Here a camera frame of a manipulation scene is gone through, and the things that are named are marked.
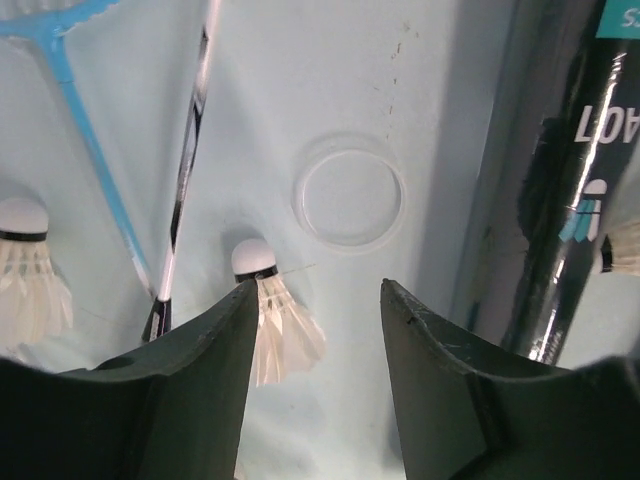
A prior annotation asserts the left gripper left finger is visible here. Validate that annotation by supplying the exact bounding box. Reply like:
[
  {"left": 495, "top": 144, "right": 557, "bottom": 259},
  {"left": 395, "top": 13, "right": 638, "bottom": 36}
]
[{"left": 1, "top": 281, "right": 258, "bottom": 479}]

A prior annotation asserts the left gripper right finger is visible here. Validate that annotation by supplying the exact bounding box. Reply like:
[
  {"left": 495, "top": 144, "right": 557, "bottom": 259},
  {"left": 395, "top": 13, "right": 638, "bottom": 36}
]
[{"left": 380, "top": 279, "right": 639, "bottom": 479}]

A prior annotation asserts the white feather shuttlecock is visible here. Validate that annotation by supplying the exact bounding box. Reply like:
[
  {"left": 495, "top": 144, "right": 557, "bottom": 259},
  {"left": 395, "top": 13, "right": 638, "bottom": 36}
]
[{"left": 1, "top": 197, "right": 74, "bottom": 350}]

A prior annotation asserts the white racket right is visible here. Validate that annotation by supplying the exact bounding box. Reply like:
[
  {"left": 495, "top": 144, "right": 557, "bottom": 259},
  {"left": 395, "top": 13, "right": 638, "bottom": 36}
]
[{"left": 141, "top": 1, "right": 221, "bottom": 343}]

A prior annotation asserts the clear tube lid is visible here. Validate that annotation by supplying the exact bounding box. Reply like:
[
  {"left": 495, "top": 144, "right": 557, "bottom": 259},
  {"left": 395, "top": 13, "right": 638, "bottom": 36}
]
[{"left": 290, "top": 131, "right": 406, "bottom": 255}]

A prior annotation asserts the black shuttlecock tube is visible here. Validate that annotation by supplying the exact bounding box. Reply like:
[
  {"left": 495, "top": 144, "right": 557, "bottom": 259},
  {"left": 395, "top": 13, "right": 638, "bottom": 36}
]
[{"left": 457, "top": 1, "right": 639, "bottom": 364}]

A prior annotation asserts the blue racket right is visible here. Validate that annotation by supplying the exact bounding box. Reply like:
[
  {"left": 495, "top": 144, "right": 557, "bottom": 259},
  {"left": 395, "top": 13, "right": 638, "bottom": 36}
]
[{"left": 1, "top": 0, "right": 155, "bottom": 296}]

